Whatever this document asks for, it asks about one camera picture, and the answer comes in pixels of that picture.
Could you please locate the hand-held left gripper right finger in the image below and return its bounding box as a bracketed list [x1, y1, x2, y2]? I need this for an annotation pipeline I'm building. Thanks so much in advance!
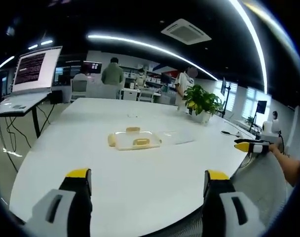
[201, 169, 266, 237]

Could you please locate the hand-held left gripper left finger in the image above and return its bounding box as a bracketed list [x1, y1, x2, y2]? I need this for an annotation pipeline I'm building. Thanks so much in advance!
[25, 168, 93, 237]

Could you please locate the monitor on tripod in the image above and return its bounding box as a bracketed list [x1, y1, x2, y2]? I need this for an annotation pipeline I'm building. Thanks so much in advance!
[248, 100, 268, 133]

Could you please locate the black spoon-shaped object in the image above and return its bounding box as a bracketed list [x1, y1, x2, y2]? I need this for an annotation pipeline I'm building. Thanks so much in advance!
[221, 130, 242, 137]

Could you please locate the monitor on black stand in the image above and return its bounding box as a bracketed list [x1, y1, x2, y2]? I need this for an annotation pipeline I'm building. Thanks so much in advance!
[220, 77, 231, 118]

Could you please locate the green potted plant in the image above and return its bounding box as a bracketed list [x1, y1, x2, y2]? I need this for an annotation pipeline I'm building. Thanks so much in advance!
[183, 84, 225, 124]

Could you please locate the clear plastic sheet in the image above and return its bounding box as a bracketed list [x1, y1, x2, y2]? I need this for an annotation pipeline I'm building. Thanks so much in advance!
[156, 130, 195, 146]

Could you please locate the black-legged laptop stand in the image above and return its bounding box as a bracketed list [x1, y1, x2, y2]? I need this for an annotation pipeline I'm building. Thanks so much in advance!
[0, 93, 55, 149]

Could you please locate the wide ceiling light strip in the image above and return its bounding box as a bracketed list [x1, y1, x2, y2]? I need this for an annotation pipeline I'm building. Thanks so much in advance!
[228, 0, 269, 94]

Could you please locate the clear plastic tray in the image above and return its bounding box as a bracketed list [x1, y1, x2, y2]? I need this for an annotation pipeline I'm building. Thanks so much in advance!
[114, 130, 163, 152]

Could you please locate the white storage shelf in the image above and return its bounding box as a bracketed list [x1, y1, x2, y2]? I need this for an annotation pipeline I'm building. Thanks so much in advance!
[122, 63, 177, 86]

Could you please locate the white office chair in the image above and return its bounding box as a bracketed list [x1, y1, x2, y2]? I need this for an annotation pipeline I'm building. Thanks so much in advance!
[70, 79, 88, 100]

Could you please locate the ceiling air conditioner vent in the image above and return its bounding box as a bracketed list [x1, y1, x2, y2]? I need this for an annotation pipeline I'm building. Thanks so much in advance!
[160, 18, 213, 45]

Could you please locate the white open laptop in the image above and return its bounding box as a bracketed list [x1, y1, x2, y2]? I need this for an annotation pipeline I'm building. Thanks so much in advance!
[0, 45, 63, 116]

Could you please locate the long ceiling light strip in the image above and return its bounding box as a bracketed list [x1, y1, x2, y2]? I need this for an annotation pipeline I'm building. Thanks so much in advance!
[87, 35, 219, 81]

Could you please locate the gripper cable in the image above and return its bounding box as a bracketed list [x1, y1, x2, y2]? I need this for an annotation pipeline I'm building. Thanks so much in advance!
[278, 130, 287, 156]

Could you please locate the black cable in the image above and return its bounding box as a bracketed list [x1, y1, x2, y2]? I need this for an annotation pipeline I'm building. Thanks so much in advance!
[0, 115, 24, 171]

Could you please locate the wall monitor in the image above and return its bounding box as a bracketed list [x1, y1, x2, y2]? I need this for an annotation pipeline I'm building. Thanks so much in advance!
[81, 61, 103, 74]

